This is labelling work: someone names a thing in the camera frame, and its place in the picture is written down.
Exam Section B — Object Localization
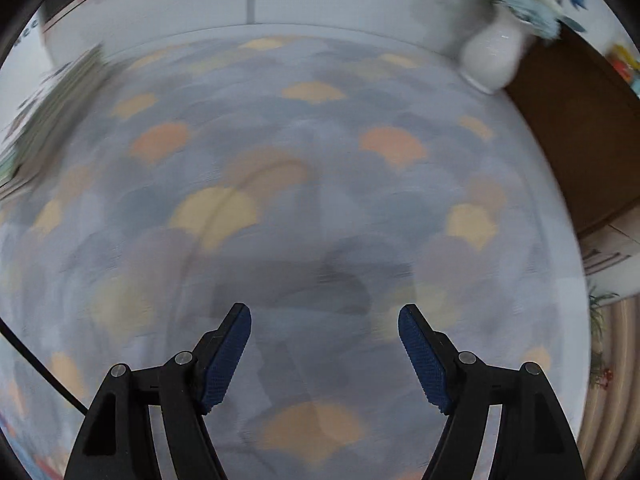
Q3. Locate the white bookshelf unit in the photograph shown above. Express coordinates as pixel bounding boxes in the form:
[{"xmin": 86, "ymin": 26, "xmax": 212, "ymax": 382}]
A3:
[{"xmin": 43, "ymin": 0, "xmax": 489, "ymax": 63}]

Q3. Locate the dark brown wooden cabinet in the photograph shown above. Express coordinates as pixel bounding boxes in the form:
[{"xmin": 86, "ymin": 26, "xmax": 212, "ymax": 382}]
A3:
[{"xmin": 506, "ymin": 26, "xmax": 639, "ymax": 238}]

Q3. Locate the white ribbed ceramic vase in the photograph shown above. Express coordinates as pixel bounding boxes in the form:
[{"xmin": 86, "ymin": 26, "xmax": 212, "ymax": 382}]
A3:
[{"xmin": 459, "ymin": 4, "xmax": 533, "ymax": 94}]

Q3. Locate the white swordsman cover book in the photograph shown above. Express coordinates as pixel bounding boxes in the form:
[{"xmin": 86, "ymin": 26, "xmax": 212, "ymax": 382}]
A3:
[{"xmin": 1, "ymin": 44, "xmax": 110, "ymax": 200}]

